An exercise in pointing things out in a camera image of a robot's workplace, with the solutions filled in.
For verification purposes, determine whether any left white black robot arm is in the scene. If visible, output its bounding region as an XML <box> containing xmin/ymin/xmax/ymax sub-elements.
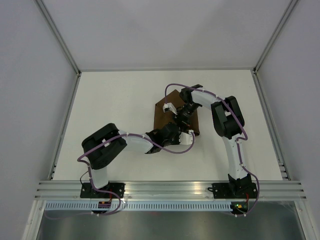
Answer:
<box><xmin>77</xmin><ymin>122</ymin><xmax>195</xmax><ymax>198</ymax></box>

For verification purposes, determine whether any aluminium side rail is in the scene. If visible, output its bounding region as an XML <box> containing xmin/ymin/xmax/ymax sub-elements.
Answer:
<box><xmin>251</xmin><ymin>69</ymin><xmax>292</xmax><ymax>181</ymax></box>
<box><xmin>46</xmin><ymin>72</ymin><xmax>82</xmax><ymax>180</ymax></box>

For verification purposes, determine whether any brown cloth napkin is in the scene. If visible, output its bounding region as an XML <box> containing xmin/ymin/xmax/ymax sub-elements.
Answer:
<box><xmin>153</xmin><ymin>89</ymin><xmax>200</xmax><ymax>137</ymax></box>

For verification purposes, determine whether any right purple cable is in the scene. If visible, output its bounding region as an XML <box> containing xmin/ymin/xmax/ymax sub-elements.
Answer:
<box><xmin>164</xmin><ymin>83</ymin><xmax>260</xmax><ymax>218</ymax></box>

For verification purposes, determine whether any right aluminium frame post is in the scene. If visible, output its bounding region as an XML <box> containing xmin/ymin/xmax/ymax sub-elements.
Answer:
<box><xmin>252</xmin><ymin>0</ymin><xmax>300</xmax><ymax>74</ymax></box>

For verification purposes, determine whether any left aluminium frame post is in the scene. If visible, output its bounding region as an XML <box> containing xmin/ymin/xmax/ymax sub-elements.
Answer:
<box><xmin>34</xmin><ymin>0</ymin><xmax>81</xmax><ymax>76</ymax></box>

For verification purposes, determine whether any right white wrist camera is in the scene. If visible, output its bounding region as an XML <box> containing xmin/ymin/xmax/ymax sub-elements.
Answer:
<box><xmin>162</xmin><ymin>102</ymin><xmax>178</xmax><ymax>115</ymax></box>

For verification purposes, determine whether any right aluminium side rail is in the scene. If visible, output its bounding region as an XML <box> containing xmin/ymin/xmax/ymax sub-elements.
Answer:
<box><xmin>251</xmin><ymin>69</ymin><xmax>292</xmax><ymax>181</ymax></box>

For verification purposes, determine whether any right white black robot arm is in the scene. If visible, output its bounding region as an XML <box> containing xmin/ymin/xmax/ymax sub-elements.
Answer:
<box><xmin>163</xmin><ymin>84</ymin><xmax>252</xmax><ymax>198</ymax></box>

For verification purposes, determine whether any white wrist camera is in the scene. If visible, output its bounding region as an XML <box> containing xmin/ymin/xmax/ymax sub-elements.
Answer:
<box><xmin>162</xmin><ymin>102</ymin><xmax>178</xmax><ymax>115</ymax></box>
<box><xmin>178</xmin><ymin>130</ymin><xmax>195</xmax><ymax>146</ymax></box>

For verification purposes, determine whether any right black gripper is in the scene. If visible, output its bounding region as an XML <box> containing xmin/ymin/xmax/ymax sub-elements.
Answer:
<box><xmin>171</xmin><ymin>102</ymin><xmax>200</xmax><ymax>132</ymax></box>

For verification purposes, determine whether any aluminium frame post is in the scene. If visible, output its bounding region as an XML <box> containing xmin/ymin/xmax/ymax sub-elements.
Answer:
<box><xmin>34</xmin><ymin>0</ymin><xmax>81</xmax><ymax>76</ymax></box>
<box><xmin>252</xmin><ymin>0</ymin><xmax>300</xmax><ymax>74</ymax></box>

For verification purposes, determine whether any aluminium front rail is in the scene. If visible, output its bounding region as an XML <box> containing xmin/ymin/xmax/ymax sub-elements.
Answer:
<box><xmin>34</xmin><ymin>180</ymin><xmax>307</xmax><ymax>201</ymax></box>

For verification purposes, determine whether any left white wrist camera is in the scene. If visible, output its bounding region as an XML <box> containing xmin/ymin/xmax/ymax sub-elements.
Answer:
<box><xmin>178</xmin><ymin>130</ymin><xmax>195</xmax><ymax>146</ymax></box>

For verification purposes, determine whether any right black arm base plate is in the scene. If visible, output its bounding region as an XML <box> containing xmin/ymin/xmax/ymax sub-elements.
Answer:
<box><xmin>207</xmin><ymin>182</ymin><xmax>258</xmax><ymax>199</ymax></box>

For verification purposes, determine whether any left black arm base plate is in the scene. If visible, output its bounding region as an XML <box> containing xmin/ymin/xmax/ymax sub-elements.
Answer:
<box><xmin>80</xmin><ymin>182</ymin><xmax>125</xmax><ymax>199</ymax></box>

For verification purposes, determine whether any left aluminium side rail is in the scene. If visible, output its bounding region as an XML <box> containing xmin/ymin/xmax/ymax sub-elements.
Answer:
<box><xmin>46</xmin><ymin>72</ymin><xmax>82</xmax><ymax>180</ymax></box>

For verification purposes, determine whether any white slotted cable duct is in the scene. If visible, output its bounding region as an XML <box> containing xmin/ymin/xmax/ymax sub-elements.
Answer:
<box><xmin>44</xmin><ymin>200</ymin><xmax>232</xmax><ymax>212</ymax></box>

